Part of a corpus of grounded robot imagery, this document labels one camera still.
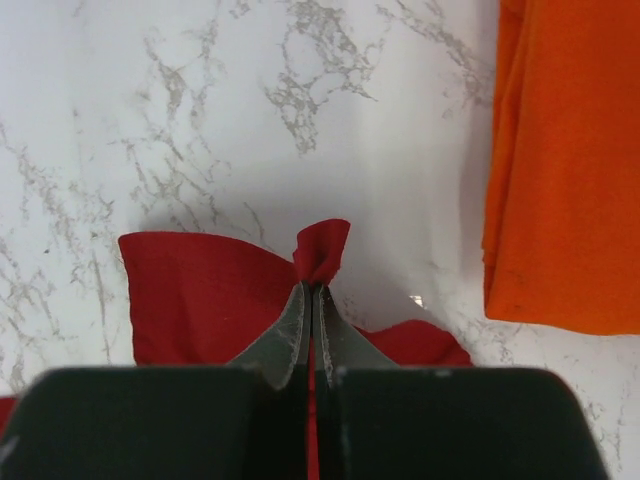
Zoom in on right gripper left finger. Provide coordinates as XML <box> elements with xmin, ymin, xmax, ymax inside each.
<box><xmin>1</xmin><ymin>284</ymin><xmax>311</xmax><ymax>479</ymax></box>

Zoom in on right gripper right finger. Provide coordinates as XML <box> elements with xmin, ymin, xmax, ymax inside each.
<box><xmin>312</xmin><ymin>287</ymin><xmax>600</xmax><ymax>479</ymax></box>

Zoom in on folded orange t-shirt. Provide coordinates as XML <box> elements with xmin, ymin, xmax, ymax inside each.
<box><xmin>482</xmin><ymin>1</ymin><xmax>639</xmax><ymax>335</ymax></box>

